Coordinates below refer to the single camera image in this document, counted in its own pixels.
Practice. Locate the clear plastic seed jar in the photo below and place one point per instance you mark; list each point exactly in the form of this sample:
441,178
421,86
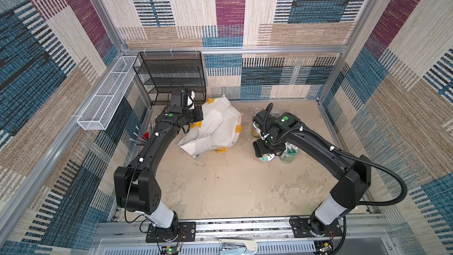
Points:
256,110

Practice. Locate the white wire mesh basket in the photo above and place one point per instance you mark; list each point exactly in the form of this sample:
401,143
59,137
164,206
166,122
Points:
103,105

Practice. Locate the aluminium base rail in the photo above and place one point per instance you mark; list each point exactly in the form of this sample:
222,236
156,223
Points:
356,234

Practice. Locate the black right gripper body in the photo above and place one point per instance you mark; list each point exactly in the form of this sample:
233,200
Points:
265,148

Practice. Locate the clear seed jar red contents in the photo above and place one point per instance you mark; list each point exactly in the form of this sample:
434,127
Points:
275,113

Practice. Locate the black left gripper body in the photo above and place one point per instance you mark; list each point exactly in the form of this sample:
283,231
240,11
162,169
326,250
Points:
192,115

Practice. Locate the black wire mesh shelf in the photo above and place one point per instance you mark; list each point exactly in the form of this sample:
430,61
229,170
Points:
162,73

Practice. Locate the white handle tool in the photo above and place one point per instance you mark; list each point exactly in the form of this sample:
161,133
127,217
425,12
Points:
234,246

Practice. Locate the bundle of coloured pencils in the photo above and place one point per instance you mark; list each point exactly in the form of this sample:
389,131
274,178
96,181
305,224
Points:
140,139

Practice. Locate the green label jar red contents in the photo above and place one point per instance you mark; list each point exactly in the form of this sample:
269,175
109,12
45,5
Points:
267,157

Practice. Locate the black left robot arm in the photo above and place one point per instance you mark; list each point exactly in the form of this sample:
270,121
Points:
136,187

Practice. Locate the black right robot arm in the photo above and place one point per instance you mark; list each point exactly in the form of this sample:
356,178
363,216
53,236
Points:
353,175

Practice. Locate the green label seed jar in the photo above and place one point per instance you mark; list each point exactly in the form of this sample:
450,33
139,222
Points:
255,131

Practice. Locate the white canvas tote bag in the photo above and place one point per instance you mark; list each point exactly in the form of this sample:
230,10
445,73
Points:
219,129

